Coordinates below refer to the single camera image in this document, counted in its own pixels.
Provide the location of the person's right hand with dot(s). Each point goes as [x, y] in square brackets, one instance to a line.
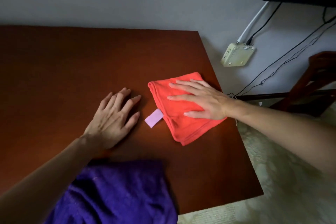
[210, 103]

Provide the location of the person's left hand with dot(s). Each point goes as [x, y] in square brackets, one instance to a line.
[110, 126]

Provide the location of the orange cloth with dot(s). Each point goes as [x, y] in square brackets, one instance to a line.
[183, 126]

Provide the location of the purple cloth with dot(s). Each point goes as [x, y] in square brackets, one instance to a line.
[118, 195]

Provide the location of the person's right forearm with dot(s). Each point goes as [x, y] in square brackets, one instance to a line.
[288, 134]

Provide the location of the person's left forearm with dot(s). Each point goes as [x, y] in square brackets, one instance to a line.
[44, 181]

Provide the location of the lilac paper tag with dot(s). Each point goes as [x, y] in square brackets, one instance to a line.
[154, 118]

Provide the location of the reddish brown wooden table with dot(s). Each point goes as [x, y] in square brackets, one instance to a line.
[65, 61]

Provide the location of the dark wooden chair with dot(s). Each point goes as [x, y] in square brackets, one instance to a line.
[309, 84]

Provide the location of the cream wall socket box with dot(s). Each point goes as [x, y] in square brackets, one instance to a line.
[237, 55]

